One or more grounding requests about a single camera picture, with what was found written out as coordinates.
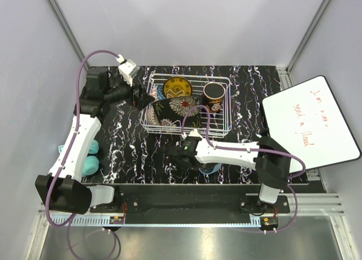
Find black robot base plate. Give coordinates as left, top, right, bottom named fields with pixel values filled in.
left=88, top=188, right=296, bottom=227

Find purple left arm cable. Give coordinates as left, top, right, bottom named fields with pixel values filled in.
left=45, top=49, right=122, bottom=259

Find red and black mug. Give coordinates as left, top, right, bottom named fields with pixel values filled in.
left=201, top=82, right=226, bottom=113

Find white dry-erase board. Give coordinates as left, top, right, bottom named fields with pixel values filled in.
left=262, top=76, right=361, bottom=170

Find beige patterned bowl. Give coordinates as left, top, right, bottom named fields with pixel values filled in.
left=146, top=106, right=160, bottom=126

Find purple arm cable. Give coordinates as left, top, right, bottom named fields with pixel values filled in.
left=180, top=105, right=307, bottom=234
left=45, top=49, right=122, bottom=259

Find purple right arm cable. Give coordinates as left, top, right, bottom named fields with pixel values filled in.
left=180, top=105, right=307, bottom=234

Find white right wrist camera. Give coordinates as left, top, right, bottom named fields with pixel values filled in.
left=188, top=128, right=203, bottom=139

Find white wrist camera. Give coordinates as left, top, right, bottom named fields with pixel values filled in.
left=188, top=128, right=203, bottom=139
left=116, top=54, right=139, bottom=86

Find white wire dish rack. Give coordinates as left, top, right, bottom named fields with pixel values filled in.
left=140, top=73, right=232, bottom=138

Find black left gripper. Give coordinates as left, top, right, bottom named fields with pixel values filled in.
left=104, top=74, right=154, bottom=110

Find blue patterned bowl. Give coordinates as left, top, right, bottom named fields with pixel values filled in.
left=150, top=84, right=166, bottom=101

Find black floral square plate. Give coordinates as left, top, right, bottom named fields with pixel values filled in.
left=153, top=96, right=196, bottom=127

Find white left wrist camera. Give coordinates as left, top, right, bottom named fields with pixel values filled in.
left=116, top=54, right=139, bottom=86

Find black marble pattern mat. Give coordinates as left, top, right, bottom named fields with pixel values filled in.
left=83, top=66, right=282, bottom=184

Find teal cat-ear headphones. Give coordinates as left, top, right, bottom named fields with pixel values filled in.
left=57, top=139, right=100, bottom=176

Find light blue plastic cup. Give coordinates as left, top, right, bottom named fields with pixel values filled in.
left=199, top=163, right=222, bottom=175

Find yellow patterned plate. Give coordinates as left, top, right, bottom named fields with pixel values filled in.
left=163, top=76, right=193, bottom=98

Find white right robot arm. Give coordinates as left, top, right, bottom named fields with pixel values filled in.
left=167, top=136, right=291, bottom=213

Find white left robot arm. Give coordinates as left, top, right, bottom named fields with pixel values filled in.
left=35, top=64, right=154, bottom=214

